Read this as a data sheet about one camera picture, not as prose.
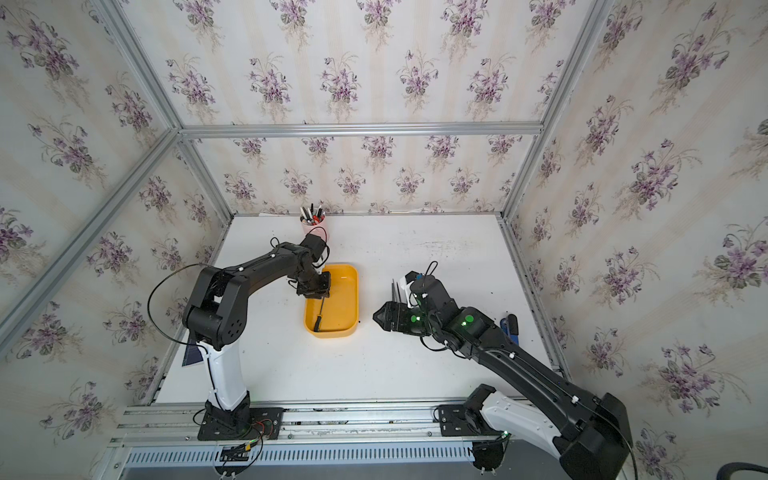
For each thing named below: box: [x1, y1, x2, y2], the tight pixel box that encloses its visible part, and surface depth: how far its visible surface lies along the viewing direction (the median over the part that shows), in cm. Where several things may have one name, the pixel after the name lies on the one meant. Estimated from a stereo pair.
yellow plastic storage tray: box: [304, 264, 359, 338], surface depth 96 cm
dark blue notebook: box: [182, 344, 204, 367], surface depth 85 cm
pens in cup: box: [300, 203, 326, 225], surface depth 109 cm
